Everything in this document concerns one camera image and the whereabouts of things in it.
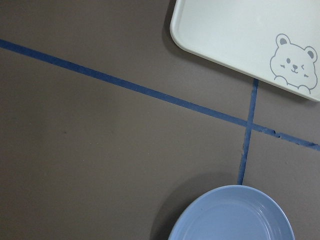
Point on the cream bear tray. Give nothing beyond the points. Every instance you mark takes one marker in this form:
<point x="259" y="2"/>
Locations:
<point x="275" y="41"/>

